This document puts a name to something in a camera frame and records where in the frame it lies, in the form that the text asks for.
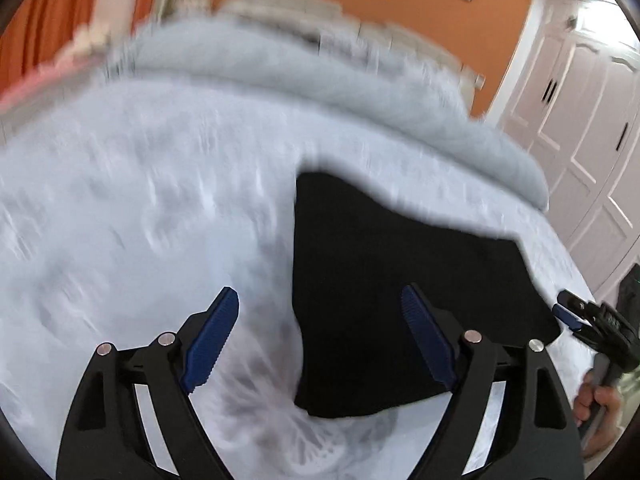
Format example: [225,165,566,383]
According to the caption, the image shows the black pants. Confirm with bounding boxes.
[292,172,561,420]

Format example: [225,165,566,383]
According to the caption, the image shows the beige padded headboard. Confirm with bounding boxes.
[220,0,476,92]

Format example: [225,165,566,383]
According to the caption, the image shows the grey folded duvet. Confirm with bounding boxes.
[107,15,551,211]

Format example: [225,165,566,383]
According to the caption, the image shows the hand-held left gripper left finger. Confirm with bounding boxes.
[56,286,240,480]

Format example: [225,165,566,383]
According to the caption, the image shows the white wardrobe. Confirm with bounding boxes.
[500,0,640,306]

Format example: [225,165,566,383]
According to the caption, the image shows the orange curtain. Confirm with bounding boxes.
[0,0,171,107]

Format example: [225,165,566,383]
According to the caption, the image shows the person's right hand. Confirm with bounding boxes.
[571,370,627,461]

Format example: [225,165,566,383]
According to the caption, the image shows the butterfly print bed sheet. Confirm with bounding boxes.
[0,77,601,480]

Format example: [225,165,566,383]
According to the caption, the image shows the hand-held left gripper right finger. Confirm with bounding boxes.
[401,284,585,480]

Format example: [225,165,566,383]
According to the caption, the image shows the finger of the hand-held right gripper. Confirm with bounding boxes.
[556,290,601,318]
[552,304,590,337]

